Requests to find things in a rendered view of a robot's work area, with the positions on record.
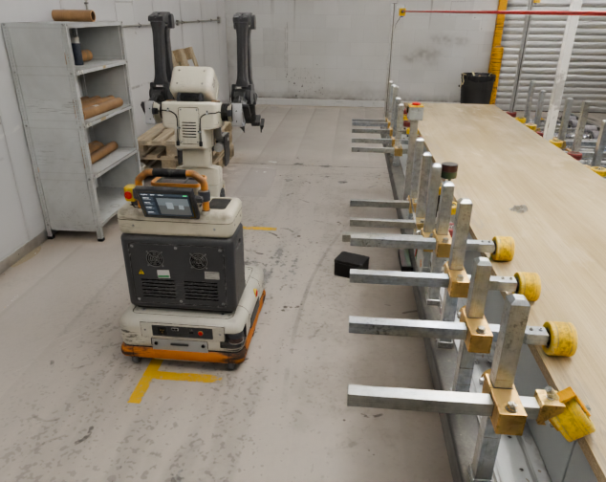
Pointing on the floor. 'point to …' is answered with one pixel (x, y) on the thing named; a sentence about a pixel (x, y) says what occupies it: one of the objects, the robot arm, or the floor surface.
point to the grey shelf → (28, 44)
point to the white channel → (562, 70)
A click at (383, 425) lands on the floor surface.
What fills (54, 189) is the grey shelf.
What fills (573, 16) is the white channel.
